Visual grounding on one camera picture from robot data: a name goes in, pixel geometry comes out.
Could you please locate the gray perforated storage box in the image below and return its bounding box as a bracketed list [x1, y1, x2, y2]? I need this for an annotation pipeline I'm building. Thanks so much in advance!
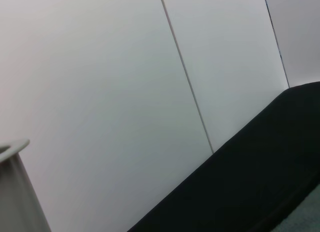
[0, 139, 52, 232]

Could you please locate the black tablecloth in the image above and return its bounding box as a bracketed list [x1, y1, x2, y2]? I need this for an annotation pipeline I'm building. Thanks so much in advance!
[126, 81, 320, 232]

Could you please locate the yellow and gray towel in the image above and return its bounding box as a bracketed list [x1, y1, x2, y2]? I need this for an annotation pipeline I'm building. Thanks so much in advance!
[271, 183, 320, 232]

